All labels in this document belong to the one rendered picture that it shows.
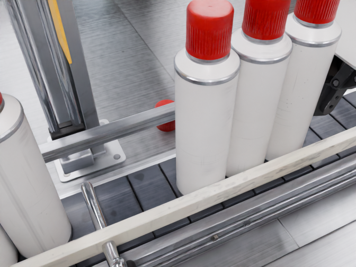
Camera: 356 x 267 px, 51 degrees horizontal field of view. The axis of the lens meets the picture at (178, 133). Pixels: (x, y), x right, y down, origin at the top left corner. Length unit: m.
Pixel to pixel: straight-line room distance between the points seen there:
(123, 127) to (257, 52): 0.14
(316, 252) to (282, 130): 0.12
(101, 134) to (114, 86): 0.27
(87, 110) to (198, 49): 0.21
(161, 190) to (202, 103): 0.15
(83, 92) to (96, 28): 0.35
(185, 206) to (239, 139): 0.08
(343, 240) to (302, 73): 0.16
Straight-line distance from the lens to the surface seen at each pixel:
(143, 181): 0.41
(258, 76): 0.31
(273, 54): 0.31
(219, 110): 0.30
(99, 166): 0.50
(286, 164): 0.40
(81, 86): 0.43
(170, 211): 0.35
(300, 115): 0.38
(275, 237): 0.44
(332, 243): 0.40
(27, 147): 0.28
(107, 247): 0.34
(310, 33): 0.33
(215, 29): 0.26
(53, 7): 0.24
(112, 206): 0.40
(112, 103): 0.58
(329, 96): 0.42
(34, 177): 0.30
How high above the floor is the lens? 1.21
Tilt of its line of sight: 46 degrees down
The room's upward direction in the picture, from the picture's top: 1 degrees counter-clockwise
